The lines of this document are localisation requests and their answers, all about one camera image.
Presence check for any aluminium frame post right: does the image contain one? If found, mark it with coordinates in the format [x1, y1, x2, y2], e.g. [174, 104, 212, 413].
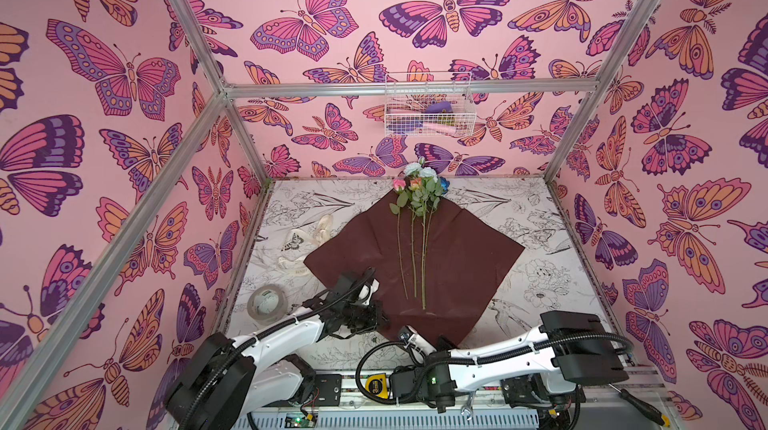
[544, 0, 662, 183]

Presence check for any yellow tape measure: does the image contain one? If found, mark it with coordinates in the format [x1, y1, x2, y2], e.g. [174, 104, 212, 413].
[365, 373, 390, 400]

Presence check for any coral pink fake rose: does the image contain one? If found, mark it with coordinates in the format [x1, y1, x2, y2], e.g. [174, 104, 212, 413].
[406, 176, 422, 297]

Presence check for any clear tape roll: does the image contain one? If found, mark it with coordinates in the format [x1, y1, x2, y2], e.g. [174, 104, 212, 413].
[246, 284, 288, 326]

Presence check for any dark red wrapping paper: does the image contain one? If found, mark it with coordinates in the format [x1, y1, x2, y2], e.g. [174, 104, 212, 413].
[304, 192, 524, 343]

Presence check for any blue fake rose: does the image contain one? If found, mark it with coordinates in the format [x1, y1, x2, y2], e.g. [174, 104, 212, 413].
[438, 176, 450, 195]

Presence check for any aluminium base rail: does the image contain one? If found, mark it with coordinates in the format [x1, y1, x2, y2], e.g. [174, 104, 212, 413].
[259, 372, 673, 420]

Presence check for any silver combination wrench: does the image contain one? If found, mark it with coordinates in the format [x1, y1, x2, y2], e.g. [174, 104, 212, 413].
[460, 392, 476, 422]

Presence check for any small pink fake rose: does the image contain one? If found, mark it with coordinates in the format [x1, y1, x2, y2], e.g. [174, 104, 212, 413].
[389, 177, 408, 298]

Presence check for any white wire basket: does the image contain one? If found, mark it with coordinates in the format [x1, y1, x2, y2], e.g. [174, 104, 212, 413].
[382, 78, 477, 138]

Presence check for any aluminium frame post left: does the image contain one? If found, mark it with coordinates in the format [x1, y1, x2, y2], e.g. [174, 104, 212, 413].
[169, 0, 269, 187]

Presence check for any white fake rose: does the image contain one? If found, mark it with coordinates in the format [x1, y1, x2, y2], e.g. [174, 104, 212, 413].
[404, 157, 443, 310]

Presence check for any aluminium frame post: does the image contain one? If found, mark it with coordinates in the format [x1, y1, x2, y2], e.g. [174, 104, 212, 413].
[169, 0, 269, 187]
[544, 0, 662, 183]

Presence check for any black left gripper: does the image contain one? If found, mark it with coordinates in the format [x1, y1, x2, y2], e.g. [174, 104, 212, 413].
[339, 300, 393, 333]

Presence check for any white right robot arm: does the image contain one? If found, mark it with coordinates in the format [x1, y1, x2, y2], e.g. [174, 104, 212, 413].
[389, 310, 634, 413]

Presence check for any black yellow screwdriver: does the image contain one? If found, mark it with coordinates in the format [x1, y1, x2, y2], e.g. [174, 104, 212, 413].
[609, 384, 670, 428]

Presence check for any aluminium frame crossbar back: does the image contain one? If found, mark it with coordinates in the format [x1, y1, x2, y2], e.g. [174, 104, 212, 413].
[225, 78, 599, 100]

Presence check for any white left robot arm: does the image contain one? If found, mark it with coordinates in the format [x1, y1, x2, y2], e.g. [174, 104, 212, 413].
[164, 267, 382, 429]

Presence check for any cream satin ribbon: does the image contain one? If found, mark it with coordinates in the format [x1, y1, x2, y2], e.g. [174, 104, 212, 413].
[277, 214, 333, 276]

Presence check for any green circuit board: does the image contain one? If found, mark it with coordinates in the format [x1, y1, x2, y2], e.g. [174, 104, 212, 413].
[284, 412, 317, 429]

